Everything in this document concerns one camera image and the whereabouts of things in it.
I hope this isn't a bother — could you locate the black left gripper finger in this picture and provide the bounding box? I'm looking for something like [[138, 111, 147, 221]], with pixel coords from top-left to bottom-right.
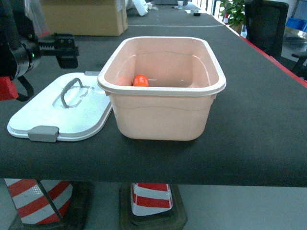
[[54, 33, 79, 69]]

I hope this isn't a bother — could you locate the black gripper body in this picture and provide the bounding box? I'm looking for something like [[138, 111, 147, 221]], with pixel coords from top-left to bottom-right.
[[9, 14, 54, 78]]

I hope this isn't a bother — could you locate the white lid with grey handle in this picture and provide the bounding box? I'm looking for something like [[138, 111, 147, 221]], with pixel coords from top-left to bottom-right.
[[7, 71, 112, 142]]

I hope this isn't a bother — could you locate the orange cylindrical capacitor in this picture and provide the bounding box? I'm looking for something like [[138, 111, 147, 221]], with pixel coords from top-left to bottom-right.
[[132, 75, 149, 87]]

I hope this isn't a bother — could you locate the cardboard box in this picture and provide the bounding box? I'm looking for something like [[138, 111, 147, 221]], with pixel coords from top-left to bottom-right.
[[40, 0, 128, 36]]

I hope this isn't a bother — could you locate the pink plastic storage box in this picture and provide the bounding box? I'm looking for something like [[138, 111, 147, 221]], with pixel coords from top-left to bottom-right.
[[97, 36, 226, 141]]

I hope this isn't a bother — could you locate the white paper cup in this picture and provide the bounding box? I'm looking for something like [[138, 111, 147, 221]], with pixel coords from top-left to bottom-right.
[[177, 0, 184, 9]]

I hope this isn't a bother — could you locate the left striped traffic cone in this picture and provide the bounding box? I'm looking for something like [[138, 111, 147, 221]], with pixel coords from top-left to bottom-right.
[[4, 178, 73, 226]]

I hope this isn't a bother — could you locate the red white traffic cone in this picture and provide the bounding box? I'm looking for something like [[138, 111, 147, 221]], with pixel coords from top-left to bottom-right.
[[223, 13, 229, 25]]

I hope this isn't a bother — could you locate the potted green plant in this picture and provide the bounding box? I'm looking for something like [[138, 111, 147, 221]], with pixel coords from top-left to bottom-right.
[[219, 0, 245, 34]]

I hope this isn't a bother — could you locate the black mesh office chair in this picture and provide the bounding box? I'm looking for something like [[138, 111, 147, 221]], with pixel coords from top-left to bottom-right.
[[244, 1, 289, 62]]

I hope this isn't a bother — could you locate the black felt table mat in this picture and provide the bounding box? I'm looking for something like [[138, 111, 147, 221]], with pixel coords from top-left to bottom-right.
[[0, 6, 307, 187]]

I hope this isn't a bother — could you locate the black cable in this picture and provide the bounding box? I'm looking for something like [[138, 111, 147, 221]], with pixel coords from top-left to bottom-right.
[[15, 75, 35, 102]]

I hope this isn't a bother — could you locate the red camera mount block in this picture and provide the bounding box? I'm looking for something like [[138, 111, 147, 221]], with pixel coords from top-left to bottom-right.
[[0, 76, 19, 101]]

